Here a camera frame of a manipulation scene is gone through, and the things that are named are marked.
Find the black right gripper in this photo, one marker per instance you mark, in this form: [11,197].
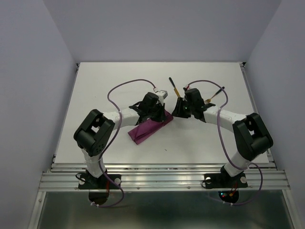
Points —
[177,111]

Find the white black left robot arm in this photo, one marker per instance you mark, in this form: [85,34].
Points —
[98,130]

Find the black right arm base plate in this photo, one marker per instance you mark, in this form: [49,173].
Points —
[222,181]

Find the aluminium left side rail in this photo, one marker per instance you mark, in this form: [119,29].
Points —
[66,97]

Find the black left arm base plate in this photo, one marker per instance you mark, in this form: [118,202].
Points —
[88,182]

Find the aluminium front rail frame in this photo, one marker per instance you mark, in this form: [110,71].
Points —
[160,177]

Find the aluminium right side rail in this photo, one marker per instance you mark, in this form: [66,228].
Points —
[243,70]

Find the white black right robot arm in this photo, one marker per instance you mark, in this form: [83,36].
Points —
[250,133]

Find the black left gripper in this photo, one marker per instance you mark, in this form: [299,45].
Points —
[160,118]

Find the purple cloth napkin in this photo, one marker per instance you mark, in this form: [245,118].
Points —
[146,129]

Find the aluminium rail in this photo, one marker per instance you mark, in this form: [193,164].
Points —
[243,70]
[66,97]

